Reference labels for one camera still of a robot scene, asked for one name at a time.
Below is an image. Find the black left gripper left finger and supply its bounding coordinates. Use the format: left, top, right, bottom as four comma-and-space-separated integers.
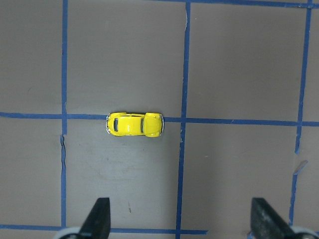
77, 198, 110, 239

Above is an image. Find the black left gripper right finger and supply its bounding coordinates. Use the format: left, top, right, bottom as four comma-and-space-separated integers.
251, 198, 295, 239

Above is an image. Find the yellow beetle toy car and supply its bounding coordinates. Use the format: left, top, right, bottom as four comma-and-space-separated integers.
106, 112, 164, 137

